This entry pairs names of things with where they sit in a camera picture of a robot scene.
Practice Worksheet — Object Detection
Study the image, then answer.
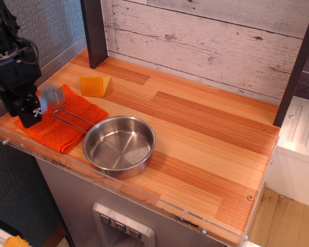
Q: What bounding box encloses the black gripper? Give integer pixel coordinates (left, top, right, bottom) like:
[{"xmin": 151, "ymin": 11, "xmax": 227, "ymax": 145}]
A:
[{"xmin": 0, "ymin": 47, "xmax": 42, "ymax": 128}]

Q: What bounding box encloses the blue spoon with grey bowl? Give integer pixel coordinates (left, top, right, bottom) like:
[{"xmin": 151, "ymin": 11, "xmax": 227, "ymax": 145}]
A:
[{"xmin": 38, "ymin": 86, "xmax": 65, "ymax": 114}]

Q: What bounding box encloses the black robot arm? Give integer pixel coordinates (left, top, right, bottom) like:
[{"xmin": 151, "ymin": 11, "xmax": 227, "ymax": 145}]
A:
[{"xmin": 0, "ymin": 1, "xmax": 42, "ymax": 128}]

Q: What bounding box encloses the orange towel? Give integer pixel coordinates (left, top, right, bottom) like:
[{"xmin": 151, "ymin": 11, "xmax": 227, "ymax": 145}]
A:
[{"xmin": 15, "ymin": 85, "xmax": 108, "ymax": 153}]

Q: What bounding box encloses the yellow cheese wedge block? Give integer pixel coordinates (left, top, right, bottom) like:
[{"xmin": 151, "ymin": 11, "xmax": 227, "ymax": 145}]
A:
[{"xmin": 80, "ymin": 76, "xmax": 111, "ymax": 97}]

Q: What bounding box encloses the grey toy kitchen cabinet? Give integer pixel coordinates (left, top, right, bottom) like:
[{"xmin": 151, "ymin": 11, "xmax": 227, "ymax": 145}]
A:
[{"xmin": 36, "ymin": 158, "xmax": 223, "ymax": 246}]

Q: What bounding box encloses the orange cloth at bottom left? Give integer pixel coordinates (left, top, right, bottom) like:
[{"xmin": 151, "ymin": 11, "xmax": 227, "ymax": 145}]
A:
[{"xmin": 3, "ymin": 236, "xmax": 30, "ymax": 247}]

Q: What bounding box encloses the silver dispenser button panel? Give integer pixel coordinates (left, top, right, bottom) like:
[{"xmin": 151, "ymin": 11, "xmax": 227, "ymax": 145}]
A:
[{"xmin": 93, "ymin": 202, "xmax": 156, "ymax": 246}]

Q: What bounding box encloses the white cabinet at right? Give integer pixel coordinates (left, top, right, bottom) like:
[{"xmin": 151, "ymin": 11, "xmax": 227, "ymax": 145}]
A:
[{"xmin": 265, "ymin": 97, "xmax": 309, "ymax": 206}]

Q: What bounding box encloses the clear acrylic guard rail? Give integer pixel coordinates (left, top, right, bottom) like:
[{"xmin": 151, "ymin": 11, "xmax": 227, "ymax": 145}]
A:
[{"xmin": 0, "ymin": 50, "xmax": 279, "ymax": 246}]

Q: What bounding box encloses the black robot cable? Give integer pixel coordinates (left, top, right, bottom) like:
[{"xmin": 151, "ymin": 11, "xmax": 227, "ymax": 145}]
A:
[{"xmin": 15, "ymin": 37, "xmax": 40, "ymax": 65}]

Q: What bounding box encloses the steel pan with wire handle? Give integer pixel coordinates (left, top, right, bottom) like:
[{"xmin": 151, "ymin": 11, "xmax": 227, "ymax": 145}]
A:
[{"xmin": 53, "ymin": 109, "xmax": 156, "ymax": 179}]

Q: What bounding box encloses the dark left upright post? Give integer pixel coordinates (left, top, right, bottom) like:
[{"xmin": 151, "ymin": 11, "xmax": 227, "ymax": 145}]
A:
[{"xmin": 80, "ymin": 0, "xmax": 108, "ymax": 68}]

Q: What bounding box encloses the dark upright post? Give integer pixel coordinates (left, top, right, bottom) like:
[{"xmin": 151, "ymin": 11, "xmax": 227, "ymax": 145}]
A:
[
  {"xmin": 273, "ymin": 24, "xmax": 309, "ymax": 127},
  {"xmin": 80, "ymin": 0, "xmax": 108, "ymax": 68}
]

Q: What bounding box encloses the dark right upright post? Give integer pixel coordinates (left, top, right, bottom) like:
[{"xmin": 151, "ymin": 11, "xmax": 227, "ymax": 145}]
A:
[{"xmin": 273, "ymin": 24, "xmax": 309, "ymax": 127}]

